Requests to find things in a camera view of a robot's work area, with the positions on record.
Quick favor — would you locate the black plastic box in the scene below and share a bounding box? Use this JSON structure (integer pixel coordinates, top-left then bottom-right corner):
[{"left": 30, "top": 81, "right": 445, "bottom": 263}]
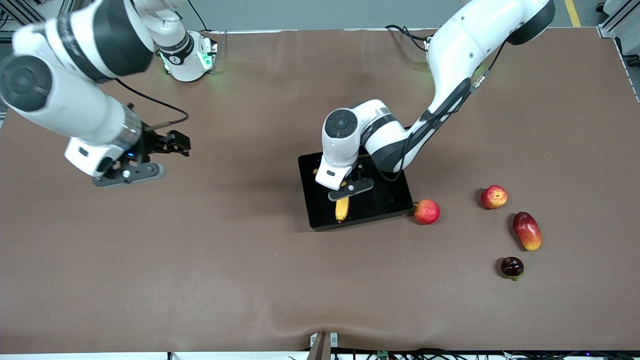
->
[{"left": 298, "top": 151, "right": 415, "bottom": 232}]

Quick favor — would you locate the yellow banana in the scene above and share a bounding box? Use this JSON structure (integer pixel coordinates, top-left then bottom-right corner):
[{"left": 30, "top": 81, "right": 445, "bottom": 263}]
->
[{"left": 313, "top": 168, "right": 350, "bottom": 224}]

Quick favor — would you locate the red yellow apple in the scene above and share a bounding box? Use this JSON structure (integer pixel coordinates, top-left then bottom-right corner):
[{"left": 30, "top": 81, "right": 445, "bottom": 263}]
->
[{"left": 481, "top": 184, "right": 508, "bottom": 210}]

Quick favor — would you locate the red pomegranate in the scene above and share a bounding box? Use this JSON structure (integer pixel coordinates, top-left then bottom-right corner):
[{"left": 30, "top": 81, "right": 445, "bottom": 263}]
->
[{"left": 413, "top": 199, "right": 441, "bottom": 225}]

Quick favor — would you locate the brown table mat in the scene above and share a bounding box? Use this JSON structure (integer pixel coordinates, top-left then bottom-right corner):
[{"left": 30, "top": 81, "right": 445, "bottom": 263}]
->
[{"left": 0, "top": 27, "right": 640, "bottom": 354}]

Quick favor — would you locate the red yellow mango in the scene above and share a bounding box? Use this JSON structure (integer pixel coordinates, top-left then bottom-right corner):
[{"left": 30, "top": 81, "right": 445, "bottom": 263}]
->
[{"left": 512, "top": 211, "right": 543, "bottom": 252}]

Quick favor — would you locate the dark purple mangosteen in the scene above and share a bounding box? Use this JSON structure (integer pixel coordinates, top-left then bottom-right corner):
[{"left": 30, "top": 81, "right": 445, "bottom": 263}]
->
[{"left": 500, "top": 256, "right": 525, "bottom": 281}]

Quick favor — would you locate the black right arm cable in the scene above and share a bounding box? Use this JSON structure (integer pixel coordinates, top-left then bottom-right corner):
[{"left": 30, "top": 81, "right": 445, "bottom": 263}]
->
[{"left": 115, "top": 77, "right": 190, "bottom": 132}]

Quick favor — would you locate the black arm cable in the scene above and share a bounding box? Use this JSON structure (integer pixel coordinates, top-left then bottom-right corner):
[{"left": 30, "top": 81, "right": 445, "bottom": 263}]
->
[
  {"left": 115, "top": 77, "right": 190, "bottom": 132},
  {"left": 378, "top": 42, "right": 507, "bottom": 183}
]

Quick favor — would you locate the black base cable bundle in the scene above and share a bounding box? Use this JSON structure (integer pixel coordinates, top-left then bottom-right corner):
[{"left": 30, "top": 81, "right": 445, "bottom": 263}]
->
[{"left": 384, "top": 23, "right": 436, "bottom": 51}]

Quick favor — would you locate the aluminium frame with black brace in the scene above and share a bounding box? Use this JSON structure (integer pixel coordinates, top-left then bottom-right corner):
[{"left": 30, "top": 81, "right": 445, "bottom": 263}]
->
[{"left": 0, "top": 0, "right": 68, "bottom": 32}]

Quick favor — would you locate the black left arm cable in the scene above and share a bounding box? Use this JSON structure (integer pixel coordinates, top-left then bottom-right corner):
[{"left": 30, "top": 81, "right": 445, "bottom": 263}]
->
[{"left": 378, "top": 42, "right": 507, "bottom": 183}]

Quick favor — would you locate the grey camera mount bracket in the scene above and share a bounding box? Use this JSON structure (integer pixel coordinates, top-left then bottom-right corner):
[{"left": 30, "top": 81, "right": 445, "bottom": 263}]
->
[{"left": 307, "top": 331, "right": 340, "bottom": 360}]

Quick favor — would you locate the aluminium frame corner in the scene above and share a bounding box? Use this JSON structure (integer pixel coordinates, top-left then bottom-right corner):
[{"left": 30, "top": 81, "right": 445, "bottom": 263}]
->
[{"left": 597, "top": 0, "right": 640, "bottom": 40}]

